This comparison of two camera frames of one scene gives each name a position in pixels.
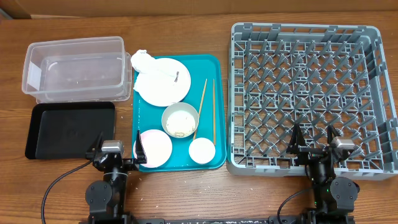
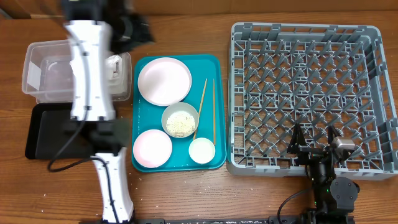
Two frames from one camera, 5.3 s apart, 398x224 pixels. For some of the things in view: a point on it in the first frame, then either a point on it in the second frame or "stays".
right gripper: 296,144 stays
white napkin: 153,75 -> 114,66
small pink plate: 157,147 stays
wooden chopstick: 214,112 stays
